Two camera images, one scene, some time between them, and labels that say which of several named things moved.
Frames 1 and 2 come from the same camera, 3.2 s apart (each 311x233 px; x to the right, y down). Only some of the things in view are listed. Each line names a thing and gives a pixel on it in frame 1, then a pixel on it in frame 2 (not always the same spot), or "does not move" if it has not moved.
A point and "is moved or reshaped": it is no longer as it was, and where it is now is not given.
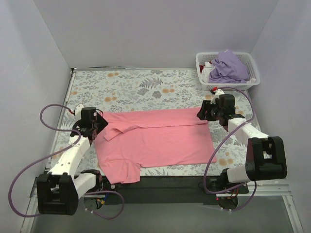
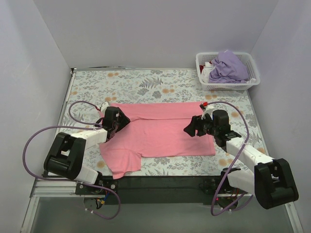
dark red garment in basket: x=201 y=67 does not move
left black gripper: x=101 y=124 to x=119 y=119
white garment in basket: x=205 y=72 does not move
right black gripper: x=204 y=111 to x=199 y=125
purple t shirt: x=228 y=68 does not move
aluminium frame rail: x=31 y=212 does not move
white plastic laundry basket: x=247 y=59 does not move
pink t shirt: x=139 y=138 is moved or reshaped
